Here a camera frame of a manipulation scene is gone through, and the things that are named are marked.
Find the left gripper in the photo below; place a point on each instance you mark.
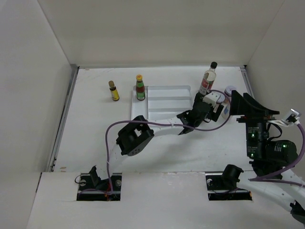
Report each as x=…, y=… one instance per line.
x=213, y=116

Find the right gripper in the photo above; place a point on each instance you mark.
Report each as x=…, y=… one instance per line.
x=240, y=104

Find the chili jar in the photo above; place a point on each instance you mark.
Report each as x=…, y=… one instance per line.
x=229, y=89

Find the white bead jar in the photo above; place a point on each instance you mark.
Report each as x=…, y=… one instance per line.
x=226, y=109

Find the soy sauce bottle black cap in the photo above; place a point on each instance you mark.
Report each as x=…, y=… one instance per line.
x=208, y=79

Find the chili sauce bottle yellow cap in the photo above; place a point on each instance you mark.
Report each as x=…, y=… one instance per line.
x=140, y=88

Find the small oil bottle gold cap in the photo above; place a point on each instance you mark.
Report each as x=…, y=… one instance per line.
x=113, y=90

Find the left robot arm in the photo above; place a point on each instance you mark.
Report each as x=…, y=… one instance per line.
x=137, y=133

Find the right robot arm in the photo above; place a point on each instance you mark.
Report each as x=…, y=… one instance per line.
x=270, y=157

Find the white divided organizer tray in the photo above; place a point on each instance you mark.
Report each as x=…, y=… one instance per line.
x=162, y=102

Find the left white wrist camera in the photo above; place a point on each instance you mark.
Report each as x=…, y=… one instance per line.
x=211, y=98

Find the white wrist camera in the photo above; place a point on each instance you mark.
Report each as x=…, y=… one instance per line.
x=290, y=119
x=211, y=98

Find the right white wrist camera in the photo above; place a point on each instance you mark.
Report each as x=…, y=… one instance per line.
x=290, y=119

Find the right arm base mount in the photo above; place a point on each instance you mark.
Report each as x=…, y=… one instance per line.
x=218, y=190

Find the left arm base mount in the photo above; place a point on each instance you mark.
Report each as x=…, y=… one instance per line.
x=92, y=188

